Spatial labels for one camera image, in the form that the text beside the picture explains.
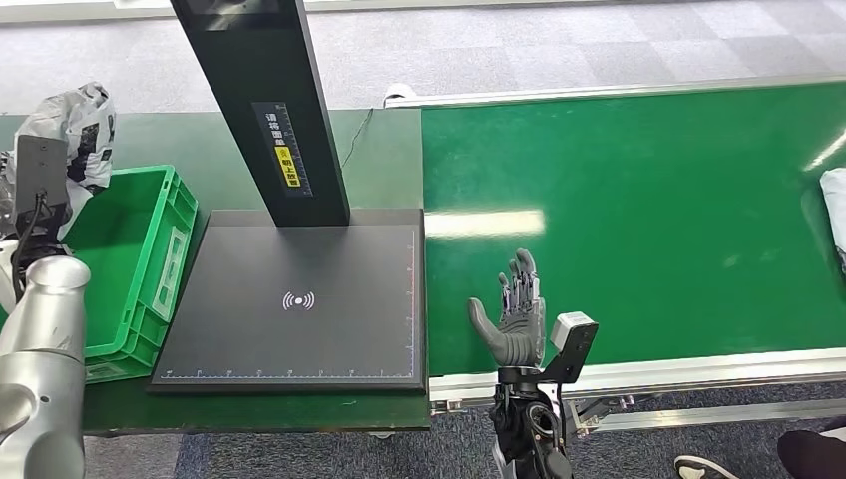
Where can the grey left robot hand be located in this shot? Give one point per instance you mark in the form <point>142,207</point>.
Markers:
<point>5,198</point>

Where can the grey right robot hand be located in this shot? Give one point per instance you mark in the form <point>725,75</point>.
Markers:
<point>519,337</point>

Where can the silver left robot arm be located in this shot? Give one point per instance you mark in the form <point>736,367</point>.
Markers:
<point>40,370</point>

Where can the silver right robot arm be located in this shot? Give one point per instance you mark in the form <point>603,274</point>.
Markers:
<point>529,423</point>

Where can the green conveyor belt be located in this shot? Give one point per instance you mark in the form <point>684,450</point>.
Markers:
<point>628,198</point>

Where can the black inbound scanner machine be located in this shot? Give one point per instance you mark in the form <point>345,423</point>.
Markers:
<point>297,297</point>

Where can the white conveyor roller end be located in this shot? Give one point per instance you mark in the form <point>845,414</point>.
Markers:
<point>398,91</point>

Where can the green plastic crate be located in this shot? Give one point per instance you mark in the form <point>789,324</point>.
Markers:
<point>132,264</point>

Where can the person's shoe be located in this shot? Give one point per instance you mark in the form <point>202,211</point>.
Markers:
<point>702,468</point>

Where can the person's leg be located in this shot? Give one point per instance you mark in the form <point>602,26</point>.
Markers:
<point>813,455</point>

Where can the pale grey plastic mailer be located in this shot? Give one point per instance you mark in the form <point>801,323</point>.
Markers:
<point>837,211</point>

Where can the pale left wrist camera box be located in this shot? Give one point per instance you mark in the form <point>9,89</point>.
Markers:
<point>41,172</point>

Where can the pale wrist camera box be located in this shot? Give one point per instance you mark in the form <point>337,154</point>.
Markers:
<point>41,172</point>
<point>572,340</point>

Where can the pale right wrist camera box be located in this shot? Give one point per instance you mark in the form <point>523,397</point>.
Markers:
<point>572,340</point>

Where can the aluminium conveyor frame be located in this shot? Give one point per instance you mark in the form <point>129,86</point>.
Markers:
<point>694,370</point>

